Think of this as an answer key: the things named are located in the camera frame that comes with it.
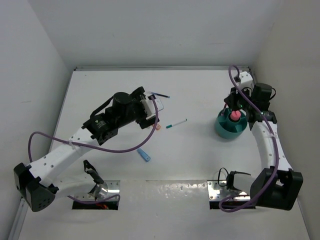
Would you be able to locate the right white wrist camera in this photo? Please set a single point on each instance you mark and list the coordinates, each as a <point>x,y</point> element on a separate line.
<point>244,80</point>

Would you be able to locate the blue highlighter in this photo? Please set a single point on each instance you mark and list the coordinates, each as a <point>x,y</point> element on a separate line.
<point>144,155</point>

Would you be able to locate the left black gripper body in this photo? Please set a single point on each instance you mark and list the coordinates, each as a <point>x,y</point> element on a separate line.
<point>136,111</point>

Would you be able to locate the pink highlighter marker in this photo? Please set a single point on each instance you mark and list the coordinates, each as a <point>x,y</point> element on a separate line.
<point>235,116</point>

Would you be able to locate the metal base plate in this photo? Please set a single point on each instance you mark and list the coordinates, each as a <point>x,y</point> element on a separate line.
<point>217,191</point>
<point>100,192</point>

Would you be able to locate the blue ink refill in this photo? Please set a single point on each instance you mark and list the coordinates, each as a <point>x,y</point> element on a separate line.
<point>159,94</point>

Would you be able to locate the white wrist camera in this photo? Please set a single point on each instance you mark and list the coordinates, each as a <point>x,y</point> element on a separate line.
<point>244,80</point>
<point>149,107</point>

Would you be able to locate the teal round divided organizer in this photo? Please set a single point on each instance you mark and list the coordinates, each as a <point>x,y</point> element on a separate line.
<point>228,129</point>

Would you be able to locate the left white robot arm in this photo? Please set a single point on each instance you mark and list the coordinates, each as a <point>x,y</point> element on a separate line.
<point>38,181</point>

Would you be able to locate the green capped white marker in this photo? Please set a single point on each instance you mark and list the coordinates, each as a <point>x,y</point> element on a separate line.
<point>176,123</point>

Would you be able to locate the orange highlighter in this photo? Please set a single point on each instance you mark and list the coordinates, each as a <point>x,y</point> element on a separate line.
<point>158,127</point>

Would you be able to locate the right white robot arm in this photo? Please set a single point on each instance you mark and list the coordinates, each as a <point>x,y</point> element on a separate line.
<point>277,185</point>

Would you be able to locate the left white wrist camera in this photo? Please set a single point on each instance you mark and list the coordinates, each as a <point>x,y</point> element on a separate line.
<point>149,107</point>

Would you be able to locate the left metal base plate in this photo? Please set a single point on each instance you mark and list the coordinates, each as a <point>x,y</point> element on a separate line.
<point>100,192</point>

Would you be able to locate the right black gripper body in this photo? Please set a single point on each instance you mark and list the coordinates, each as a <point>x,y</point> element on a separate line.
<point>238,101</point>

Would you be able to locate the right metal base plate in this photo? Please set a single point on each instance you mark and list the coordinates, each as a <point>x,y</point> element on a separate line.
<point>217,191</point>

